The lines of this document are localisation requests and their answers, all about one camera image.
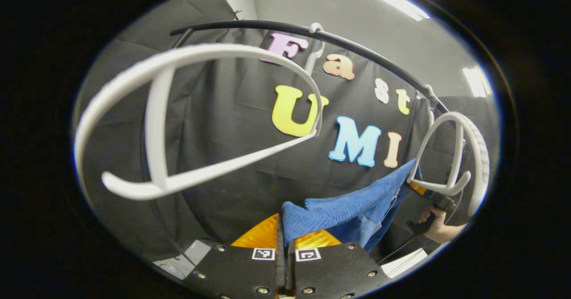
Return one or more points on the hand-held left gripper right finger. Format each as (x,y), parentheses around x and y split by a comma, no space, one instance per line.
(334,272)

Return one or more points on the white drawer cabinet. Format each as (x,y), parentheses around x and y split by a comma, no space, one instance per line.
(403,263)

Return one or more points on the white plastic clothes hanger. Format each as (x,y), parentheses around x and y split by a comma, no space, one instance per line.
(479,156)
(156,107)

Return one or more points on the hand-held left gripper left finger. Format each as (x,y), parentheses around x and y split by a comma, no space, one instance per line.
(236,274)

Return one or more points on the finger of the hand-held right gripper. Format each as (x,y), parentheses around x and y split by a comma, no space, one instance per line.
(417,187)

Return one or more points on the black metal clothes rack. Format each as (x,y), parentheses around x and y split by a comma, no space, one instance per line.
(250,24)

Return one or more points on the black backdrop cloth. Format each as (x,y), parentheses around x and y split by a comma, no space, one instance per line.
(223,134)

